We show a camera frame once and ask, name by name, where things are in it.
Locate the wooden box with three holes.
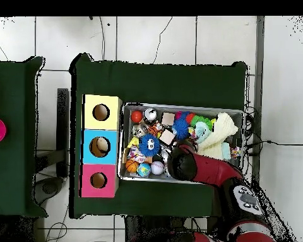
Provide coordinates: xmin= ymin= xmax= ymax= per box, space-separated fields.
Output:
xmin=79 ymin=94 xmax=123 ymax=199

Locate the globe print ball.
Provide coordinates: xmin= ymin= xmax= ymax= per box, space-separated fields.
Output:
xmin=136 ymin=163 xmax=152 ymax=178

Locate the silver wire mesh bin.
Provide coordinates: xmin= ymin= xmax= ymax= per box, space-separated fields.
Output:
xmin=117 ymin=102 xmax=245 ymax=186

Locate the plain orange ball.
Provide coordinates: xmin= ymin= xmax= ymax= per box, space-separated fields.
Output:
xmin=130 ymin=110 xmax=144 ymax=124

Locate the blue spiky ball with eyes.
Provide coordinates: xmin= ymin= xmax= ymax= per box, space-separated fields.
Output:
xmin=138 ymin=133 xmax=161 ymax=158

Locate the mint green cloth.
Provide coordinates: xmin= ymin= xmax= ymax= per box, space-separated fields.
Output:
xmin=193 ymin=121 xmax=214 ymax=144

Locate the white baseball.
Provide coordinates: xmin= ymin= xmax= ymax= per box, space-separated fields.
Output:
xmin=150 ymin=161 xmax=165 ymax=176

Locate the tiger plush toy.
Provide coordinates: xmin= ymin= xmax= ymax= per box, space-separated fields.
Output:
xmin=147 ymin=123 xmax=165 ymax=138

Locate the dark green side tablecloth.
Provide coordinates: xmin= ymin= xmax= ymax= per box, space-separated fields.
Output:
xmin=0 ymin=55 xmax=49 ymax=218

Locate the cream knitted cloth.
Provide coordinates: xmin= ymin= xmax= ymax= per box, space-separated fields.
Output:
xmin=197 ymin=112 xmax=239 ymax=161

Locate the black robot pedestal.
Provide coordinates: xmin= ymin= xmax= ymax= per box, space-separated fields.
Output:
xmin=124 ymin=216 xmax=193 ymax=242

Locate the small orange basketball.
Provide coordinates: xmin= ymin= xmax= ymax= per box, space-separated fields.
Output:
xmin=125 ymin=159 xmax=140 ymax=174

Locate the black cable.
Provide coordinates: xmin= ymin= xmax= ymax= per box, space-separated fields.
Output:
xmin=244 ymin=140 xmax=303 ymax=147

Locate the plain wooden cube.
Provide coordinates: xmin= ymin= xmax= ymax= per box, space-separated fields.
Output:
xmin=159 ymin=129 xmax=177 ymax=146

